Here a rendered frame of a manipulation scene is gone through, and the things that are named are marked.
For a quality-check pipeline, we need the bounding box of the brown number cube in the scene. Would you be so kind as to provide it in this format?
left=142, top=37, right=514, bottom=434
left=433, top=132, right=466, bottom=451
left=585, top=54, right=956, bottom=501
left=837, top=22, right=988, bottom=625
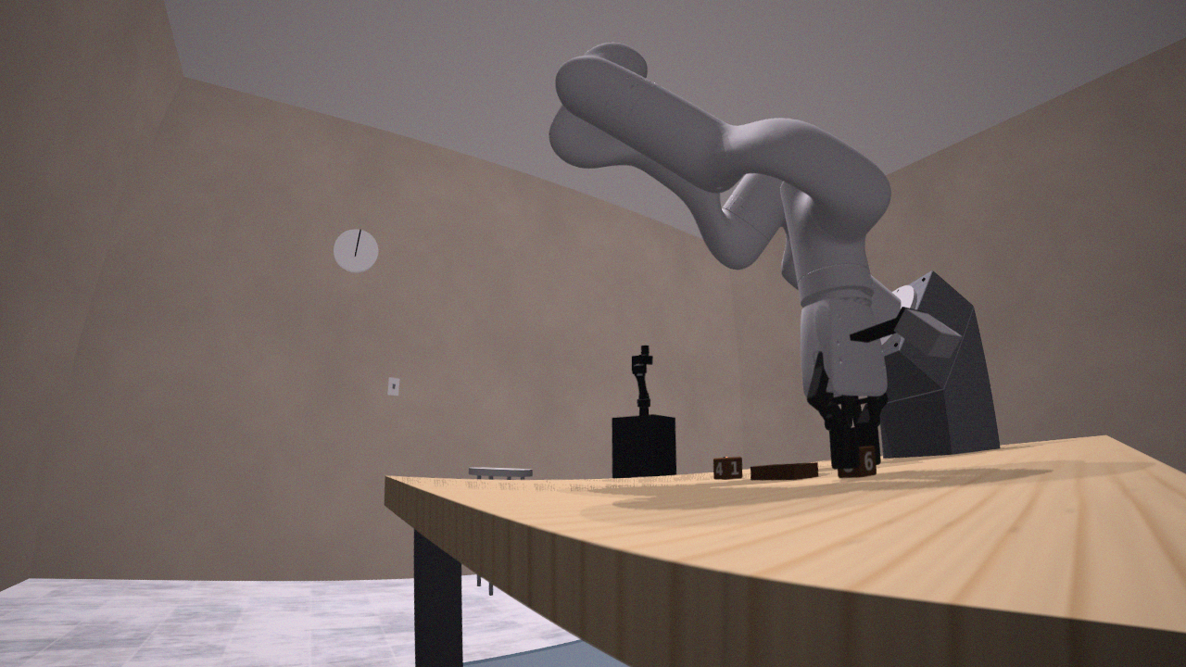
left=839, top=446, right=876, bottom=478
left=713, top=457, right=742, bottom=479

